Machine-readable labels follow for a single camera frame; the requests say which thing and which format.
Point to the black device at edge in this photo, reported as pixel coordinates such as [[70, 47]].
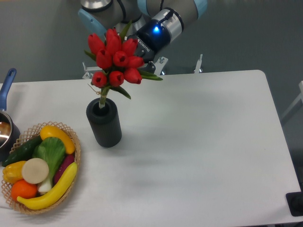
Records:
[[295, 203]]

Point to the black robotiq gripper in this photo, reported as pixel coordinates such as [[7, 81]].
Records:
[[152, 37]]

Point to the woven wicker basket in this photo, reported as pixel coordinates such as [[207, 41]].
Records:
[[24, 137]]

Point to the beige round disc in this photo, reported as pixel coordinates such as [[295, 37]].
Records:
[[35, 170]]

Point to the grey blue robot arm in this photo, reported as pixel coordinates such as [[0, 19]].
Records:
[[175, 15]]

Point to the green bok choy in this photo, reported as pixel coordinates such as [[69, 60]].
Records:
[[52, 151]]

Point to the red tulip bouquet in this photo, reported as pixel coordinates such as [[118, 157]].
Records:
[[116, 58]]

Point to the yellow banana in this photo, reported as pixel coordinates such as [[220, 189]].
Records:
[[51, 197]]

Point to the purple eggplant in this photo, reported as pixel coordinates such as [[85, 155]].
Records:
[[65, 163]]

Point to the yellow bell pepper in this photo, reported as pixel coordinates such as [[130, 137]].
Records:
[[13, 172]]

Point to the dark grey ribbed vase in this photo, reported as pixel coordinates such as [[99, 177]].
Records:
[[104, 122]]

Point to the white frame at right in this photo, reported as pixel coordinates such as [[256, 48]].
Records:
[[294, 107]]

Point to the yellow squash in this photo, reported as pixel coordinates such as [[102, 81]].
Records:
[[53, 131]]

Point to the green cucumber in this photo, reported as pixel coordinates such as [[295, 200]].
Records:
[[23, 152]]

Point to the orange fruit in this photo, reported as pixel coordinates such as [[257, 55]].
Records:
[[23, 189]]

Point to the blue handled saucepan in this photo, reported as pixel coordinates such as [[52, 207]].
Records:
[[9, 132]]

